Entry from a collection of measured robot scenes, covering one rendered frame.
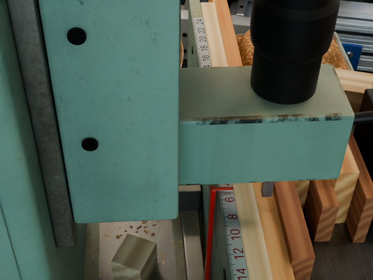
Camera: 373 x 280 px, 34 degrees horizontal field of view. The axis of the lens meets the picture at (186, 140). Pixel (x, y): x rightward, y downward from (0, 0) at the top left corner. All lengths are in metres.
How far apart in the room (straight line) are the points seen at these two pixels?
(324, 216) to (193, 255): 0.17
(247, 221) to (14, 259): 0.21
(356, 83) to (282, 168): 0.27
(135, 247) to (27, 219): 0.27
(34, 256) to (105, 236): 0.29
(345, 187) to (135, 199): 0.22
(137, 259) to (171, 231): 0.08
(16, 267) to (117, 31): 0.18
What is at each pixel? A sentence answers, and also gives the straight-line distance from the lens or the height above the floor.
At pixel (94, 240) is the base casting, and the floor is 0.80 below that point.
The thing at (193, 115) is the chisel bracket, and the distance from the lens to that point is 0.45.
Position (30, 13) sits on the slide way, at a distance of 0.35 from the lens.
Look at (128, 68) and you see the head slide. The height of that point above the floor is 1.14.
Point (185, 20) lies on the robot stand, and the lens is 1.14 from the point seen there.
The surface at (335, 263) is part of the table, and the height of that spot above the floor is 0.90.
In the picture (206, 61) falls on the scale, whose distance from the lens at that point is 0.71.
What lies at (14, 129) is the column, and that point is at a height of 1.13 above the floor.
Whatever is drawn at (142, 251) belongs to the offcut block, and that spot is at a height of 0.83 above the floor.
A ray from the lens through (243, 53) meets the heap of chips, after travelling 0.81.
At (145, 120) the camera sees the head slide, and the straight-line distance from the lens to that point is 0.40.
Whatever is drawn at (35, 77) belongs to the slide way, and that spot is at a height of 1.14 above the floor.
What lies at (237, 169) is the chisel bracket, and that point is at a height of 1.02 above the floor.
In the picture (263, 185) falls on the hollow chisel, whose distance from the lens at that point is 0.55.
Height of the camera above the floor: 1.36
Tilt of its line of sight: 42 degrees down
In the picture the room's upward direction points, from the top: 1 degrees clockwise
